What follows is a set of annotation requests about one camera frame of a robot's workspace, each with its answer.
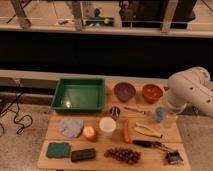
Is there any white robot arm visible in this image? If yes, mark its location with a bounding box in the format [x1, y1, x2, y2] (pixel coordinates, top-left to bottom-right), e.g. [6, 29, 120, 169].
[162, 67, 213, 119]

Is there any purple bowl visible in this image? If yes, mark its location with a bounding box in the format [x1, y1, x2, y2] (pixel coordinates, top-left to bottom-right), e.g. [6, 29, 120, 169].
[114, 82, 136, 102]

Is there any red bowl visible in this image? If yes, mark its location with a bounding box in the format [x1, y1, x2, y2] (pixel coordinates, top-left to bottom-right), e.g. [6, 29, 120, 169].
[142, 84, 163, 104]

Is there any black white striped ball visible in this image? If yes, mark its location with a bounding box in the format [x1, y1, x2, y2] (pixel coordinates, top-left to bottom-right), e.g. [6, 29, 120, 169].
[110, 106, 120, 117]

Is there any green plastic tray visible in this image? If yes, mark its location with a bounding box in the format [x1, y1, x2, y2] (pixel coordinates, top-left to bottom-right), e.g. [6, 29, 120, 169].
[51, 78, 105, 113]

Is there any white cup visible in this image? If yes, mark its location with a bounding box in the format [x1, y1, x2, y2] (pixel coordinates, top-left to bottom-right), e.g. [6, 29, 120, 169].
[99, 117, 116, 136]

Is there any red yellow apple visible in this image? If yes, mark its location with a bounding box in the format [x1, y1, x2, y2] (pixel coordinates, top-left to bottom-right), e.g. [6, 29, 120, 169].
[83, 126, 97, 141]

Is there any blue crumpled cloth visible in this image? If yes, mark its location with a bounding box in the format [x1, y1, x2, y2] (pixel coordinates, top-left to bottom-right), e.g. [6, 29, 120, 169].
[58, 119, 84, 138]

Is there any yellow banana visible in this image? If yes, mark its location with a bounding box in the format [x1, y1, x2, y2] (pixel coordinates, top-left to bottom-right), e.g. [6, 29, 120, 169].
[134, 122, 163, 138]

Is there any clear blue glass cup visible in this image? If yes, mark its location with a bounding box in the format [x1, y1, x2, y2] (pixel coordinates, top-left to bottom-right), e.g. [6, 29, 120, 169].
[154, 107, 166, 123]

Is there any black eraser block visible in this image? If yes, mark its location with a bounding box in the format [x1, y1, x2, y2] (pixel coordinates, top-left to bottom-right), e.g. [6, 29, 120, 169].
[71, 148, 96, 162]

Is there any bunch of dark grapes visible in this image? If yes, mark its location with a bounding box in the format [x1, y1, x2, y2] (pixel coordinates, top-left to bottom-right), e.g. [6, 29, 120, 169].
[104, 148, 141, 165]

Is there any green sponge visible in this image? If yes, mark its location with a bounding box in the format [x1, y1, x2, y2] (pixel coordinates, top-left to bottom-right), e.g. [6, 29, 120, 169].
[46, 142, 70, 158]

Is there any black binder clip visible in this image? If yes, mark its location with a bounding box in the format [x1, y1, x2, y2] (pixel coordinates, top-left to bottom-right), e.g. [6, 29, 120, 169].
[166, 151, 183, 165]

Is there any black handled knife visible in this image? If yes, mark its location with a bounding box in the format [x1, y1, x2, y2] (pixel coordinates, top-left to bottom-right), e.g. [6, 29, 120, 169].
[132, 140, 175, 152]

